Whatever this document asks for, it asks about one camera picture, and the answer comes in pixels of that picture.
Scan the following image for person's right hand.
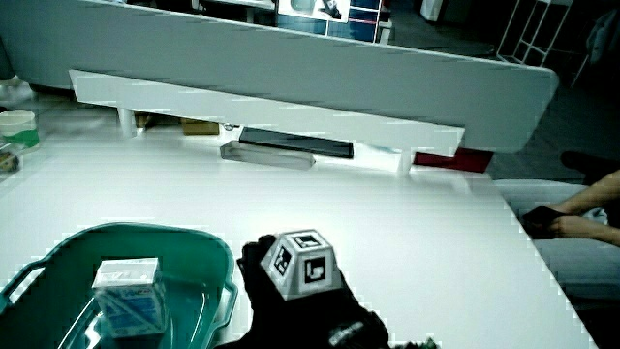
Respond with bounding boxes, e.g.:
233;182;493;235
215;229;390;349

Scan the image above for green plate with handles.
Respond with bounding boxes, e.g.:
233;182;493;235
0;221;239;349

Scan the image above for white blue milk carton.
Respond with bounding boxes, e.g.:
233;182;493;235
91;257;170;339

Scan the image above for another person's forearm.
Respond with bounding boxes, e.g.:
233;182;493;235
546;169;620;217

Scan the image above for clear plastic tray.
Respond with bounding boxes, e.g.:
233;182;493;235
219;140;317;172

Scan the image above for brown cardboard box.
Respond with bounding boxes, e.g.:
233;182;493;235
180;118;221;137

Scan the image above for white desk riser shelf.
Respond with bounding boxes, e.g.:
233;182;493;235
68;69;466;175

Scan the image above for red box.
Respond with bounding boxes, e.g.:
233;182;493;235
413;147;495;175

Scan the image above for white desk partition panel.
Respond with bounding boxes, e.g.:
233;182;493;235
0;0;560;155

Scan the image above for black phone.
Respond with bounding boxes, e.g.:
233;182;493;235
520;206;569;240

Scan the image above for blue white printed board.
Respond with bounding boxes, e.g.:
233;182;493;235
276;0;382;45

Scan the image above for small brown item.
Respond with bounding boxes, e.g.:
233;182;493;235
0;151;21;174

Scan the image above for white metal rack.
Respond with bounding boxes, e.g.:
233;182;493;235
495;0;575;68

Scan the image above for white hanging garment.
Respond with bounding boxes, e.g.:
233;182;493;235
584;8;620;65

